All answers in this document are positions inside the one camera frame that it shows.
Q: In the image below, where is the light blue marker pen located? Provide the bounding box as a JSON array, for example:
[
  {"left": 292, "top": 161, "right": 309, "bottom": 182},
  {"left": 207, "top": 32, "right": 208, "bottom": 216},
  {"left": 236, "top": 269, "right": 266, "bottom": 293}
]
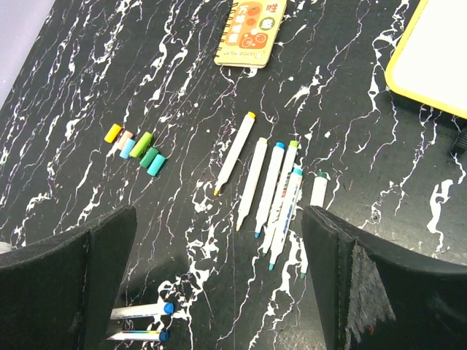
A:
[{"left": 255, "top": 142, "right": 285, "bottom": 238}]

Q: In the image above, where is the pink marker pen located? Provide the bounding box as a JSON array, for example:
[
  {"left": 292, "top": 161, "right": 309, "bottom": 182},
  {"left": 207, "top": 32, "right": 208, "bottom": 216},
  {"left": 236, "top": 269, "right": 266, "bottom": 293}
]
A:
[{"left": 236, "top": 137, "right": 268, "bottom": 232}]

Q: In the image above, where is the dark green pen cap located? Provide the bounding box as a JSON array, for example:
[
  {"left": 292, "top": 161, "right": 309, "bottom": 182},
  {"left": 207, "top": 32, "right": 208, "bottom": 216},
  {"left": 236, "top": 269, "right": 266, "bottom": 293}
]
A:
[{"left": 139, "top": 147, "right": 159, "bottom": 168}]

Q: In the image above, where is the dark blue marker pen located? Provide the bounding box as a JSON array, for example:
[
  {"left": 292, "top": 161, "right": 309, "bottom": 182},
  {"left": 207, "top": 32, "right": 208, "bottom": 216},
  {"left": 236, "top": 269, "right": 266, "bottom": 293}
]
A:
[{"left": 107, "top": 330, "right": 170, "bottom": 342}]

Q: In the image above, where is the teal marker pen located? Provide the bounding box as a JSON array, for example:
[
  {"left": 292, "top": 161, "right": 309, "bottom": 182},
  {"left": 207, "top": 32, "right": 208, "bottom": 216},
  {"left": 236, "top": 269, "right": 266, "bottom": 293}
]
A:
[{"left": 269, "top": 168, "right": 303, "bottom": 271}]

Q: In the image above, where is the dark green marker pen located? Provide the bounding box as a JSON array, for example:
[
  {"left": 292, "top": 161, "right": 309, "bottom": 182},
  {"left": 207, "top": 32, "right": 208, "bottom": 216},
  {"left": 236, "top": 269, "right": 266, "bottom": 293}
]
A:
[{"left": 299, "top": 171, "right": 329, "bottom": 279}]

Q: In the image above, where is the light green marker pen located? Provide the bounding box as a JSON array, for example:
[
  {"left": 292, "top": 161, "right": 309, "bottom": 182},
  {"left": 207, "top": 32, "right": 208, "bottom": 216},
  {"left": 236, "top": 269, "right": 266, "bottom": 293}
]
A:
[{"left": 261, "top": 140, "right": 298, "bottom": 256}]

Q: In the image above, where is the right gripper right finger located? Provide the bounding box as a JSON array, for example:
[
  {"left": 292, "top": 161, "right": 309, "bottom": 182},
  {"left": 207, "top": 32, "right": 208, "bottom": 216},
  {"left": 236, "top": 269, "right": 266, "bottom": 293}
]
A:
[{"left": 301, "top": 206, "right": 466, "bottom": 349}]

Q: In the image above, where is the light green pen cap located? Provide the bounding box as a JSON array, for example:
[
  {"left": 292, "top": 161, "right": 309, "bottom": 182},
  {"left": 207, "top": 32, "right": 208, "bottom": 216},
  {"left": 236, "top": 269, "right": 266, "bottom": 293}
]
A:
[{"left": 129, "top": 131, "right": 153, "bottom": 158}]

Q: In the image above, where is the cyan marker pen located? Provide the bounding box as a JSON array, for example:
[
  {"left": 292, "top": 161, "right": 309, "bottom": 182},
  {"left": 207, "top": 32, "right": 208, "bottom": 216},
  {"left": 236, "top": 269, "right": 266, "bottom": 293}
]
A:
[{"left": 110, "top": 302, "right": 175, "bottom": 320}]

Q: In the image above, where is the white board orange frame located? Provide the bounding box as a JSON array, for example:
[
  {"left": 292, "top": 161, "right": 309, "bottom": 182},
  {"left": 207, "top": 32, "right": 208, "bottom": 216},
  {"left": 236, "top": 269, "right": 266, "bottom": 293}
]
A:
[{"left": 385, "top": 0, "right": 466, "bottom": 119}]

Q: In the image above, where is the teal pen cap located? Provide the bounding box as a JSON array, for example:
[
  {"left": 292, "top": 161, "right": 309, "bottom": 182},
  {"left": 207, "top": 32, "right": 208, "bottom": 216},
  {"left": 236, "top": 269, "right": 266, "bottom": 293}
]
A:
[{"left": 147, "top": 154, "right": 166, "bottom": 176}]

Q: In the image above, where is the light blue pen cap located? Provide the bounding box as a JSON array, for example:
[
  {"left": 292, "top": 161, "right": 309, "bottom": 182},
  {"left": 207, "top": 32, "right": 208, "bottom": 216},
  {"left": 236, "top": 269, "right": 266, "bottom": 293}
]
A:
[{"left": 120, "top": 139, "right": 136, "bottom": 159}]

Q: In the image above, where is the yellow marker pen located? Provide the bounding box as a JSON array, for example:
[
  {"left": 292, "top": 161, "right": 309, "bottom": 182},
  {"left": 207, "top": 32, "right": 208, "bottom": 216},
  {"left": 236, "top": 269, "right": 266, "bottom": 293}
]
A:
[{"left": 214, "top": 112, "right": 256, "bottom": 196}]

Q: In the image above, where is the yellow pen cap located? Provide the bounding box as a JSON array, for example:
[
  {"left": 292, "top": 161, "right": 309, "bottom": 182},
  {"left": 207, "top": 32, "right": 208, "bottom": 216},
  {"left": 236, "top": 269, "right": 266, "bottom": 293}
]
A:
[{"left": 104, "top": 123, "right": 123, "bottom": 144}]

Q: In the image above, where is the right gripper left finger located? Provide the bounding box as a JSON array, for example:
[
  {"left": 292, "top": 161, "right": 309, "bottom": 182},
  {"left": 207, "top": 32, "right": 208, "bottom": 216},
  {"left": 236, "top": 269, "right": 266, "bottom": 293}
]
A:
[{"left": 1, "top": 206, "right": 137, "bottom": 349}]

